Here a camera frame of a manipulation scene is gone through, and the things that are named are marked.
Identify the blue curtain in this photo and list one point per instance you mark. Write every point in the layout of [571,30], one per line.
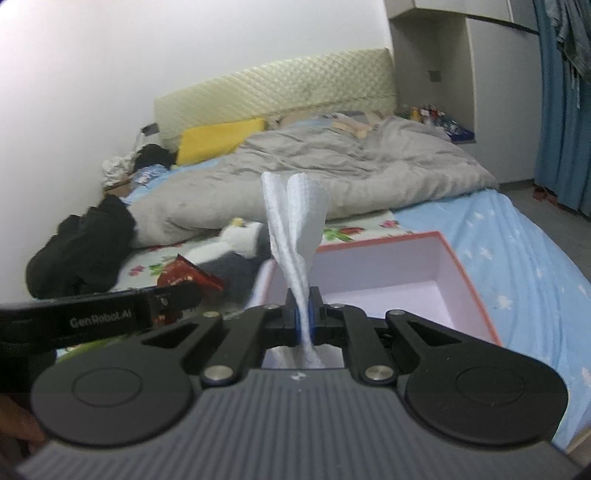
[558,138]

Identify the red shiny foil wrapper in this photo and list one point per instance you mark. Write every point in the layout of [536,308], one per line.
[182,277]

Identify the white tissue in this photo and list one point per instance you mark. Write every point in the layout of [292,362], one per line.
[300,217]

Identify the black garment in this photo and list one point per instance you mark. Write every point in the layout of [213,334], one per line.
[152,154]

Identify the black clothing pile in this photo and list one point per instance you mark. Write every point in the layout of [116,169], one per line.
[78,249]

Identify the blue patterned cloth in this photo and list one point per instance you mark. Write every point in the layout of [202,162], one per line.
[150,175]

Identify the yellow pillow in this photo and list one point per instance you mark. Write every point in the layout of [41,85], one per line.
[212,141]

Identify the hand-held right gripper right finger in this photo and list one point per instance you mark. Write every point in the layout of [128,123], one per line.
[312,328]

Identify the pink cardboard box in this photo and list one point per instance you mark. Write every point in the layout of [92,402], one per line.
[383,277]

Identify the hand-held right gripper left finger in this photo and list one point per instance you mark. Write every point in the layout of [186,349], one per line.
[300,330]

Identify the hanging denim clothes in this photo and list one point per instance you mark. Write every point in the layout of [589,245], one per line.
[575,41]

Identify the white built-in cabinet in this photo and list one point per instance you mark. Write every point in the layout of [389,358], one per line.
[503,92]

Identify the grey duvet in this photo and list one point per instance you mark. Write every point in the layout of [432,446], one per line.
[346,170]

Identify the dark blue box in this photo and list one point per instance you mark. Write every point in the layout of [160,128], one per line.
[461,134]

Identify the red slipper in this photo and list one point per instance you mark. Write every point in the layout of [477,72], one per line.
[545,193]

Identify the large grey penguin plush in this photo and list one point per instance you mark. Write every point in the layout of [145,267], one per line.
[231,272]

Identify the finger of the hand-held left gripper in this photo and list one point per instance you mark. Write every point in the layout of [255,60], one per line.
[178,297]

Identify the cream quilted headboard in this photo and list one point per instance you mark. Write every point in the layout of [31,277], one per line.
[277,87]

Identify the tan cloth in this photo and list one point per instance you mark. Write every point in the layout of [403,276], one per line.
[353,127]

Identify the dark wall socket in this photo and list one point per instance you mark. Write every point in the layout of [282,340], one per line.
[433,75]

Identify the person's left hand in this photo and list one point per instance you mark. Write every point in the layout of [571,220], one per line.
[18,424]

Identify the row of small bottles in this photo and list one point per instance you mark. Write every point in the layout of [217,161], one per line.
[425,113]

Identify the white crumpled clothing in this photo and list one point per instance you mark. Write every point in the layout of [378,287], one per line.
[115,167]

